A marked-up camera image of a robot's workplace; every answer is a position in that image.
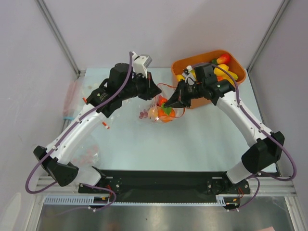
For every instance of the pile of clear bags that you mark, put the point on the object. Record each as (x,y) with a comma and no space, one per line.
(74,146)

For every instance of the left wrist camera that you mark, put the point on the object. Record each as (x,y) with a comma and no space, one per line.
(142,62)

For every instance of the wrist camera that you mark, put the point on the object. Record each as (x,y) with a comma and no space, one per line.
(189,77)
(142,62)

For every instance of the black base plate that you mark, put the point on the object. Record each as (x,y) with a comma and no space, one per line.
(130,184)

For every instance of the yellow orange peach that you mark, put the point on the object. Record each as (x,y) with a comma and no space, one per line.
(153,113)

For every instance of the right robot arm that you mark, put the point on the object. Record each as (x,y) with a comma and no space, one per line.
(265,147)

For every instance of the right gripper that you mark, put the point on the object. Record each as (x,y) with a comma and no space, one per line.
(184,93)

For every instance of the clear zip top bag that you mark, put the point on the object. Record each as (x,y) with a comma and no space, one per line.
(166,91)

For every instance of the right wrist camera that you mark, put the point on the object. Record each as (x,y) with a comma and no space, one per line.
(189,77)

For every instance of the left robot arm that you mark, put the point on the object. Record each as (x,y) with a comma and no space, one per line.
(64,175)

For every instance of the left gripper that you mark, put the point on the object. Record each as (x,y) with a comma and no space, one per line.
(151,89)

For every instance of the red grape bunch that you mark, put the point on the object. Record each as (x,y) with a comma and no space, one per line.
(143,114)

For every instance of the orange tangerine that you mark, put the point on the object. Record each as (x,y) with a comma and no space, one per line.
(165,117)

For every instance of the orange plastic bin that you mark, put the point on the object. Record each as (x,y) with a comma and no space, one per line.
(178,66)

